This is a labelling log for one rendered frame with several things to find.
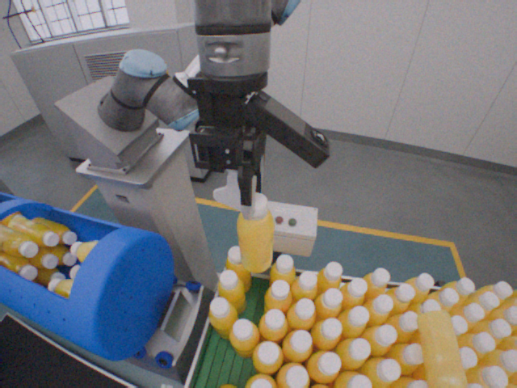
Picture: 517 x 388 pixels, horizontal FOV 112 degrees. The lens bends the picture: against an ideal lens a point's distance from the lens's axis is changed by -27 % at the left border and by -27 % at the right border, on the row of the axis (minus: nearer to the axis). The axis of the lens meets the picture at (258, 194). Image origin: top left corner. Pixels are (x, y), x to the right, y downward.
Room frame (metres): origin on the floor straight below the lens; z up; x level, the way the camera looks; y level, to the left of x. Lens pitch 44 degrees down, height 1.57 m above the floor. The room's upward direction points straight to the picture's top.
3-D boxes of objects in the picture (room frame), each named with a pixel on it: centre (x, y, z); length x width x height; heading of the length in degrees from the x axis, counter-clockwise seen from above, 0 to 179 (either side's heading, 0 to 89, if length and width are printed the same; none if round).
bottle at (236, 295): (0.23, 0.07, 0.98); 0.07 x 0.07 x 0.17
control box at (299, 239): (0.41, -0.06, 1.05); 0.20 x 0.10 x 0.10; 78
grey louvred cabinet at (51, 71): (2.26, 1.54, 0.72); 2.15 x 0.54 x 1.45; 76
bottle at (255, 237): (0.26, 0.00, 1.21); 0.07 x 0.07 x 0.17
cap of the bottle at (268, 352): (0.08, -0.02, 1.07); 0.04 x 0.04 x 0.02
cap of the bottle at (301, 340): (0.10, -0.08, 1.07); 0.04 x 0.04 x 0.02
